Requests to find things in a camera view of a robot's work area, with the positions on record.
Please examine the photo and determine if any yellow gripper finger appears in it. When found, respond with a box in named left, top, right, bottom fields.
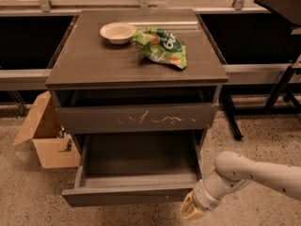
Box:
left=183, top=206, right=205, bottom=220
left=180, top=193, right=194, bottom=218

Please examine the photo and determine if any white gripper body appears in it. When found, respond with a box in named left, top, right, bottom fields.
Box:
left=192, top=180, right=223, bottom=211

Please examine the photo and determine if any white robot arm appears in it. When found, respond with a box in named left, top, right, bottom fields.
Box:
left=180, top=152, right=301, bottom=220

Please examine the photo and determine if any scratched top grey drawer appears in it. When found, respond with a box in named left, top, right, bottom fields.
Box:
left=55, top=89, right=219, bottom=135

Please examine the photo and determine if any dark grey drawer cabinet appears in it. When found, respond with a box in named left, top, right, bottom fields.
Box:
left=46, top=8, right=228, bottom=147

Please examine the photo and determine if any open cardboard box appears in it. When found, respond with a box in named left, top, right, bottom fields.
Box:
left=13, top=91, right=81, bottom=169

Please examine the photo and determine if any green chip bag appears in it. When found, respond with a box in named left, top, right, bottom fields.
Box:
left=133, top=28, right=187, bottom=70

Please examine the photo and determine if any white bowl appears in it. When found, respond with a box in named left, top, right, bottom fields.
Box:
left=100, top=23, right=136, bottom=45

